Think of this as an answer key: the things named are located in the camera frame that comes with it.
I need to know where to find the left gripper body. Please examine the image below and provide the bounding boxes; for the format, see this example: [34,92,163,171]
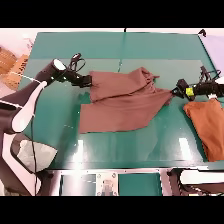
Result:
[77,74,94,89]

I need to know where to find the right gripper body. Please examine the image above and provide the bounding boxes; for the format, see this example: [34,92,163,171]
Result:
[171,78,196,100]

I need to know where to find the brown garment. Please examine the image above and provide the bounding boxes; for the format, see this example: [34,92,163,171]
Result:
[78,66,175,135]

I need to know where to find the orange garment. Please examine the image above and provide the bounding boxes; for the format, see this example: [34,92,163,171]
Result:
[182,98,224,164]

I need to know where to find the pale grey garment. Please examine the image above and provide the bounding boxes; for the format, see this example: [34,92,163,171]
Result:
[16,139,59,173]

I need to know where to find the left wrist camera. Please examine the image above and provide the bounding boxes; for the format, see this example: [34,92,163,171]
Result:
[67,52,87,73]

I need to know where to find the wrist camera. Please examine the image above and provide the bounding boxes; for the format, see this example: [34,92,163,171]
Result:
[67,52,87,73]
[198,65,222,84]

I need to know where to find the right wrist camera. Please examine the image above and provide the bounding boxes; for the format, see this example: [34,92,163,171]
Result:
[198,65,222,84]

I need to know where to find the black cable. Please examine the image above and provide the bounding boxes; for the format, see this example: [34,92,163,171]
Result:
[30,109,39,196]

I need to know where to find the silver frame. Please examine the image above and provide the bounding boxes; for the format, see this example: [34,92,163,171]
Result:
[43,167,224,197]

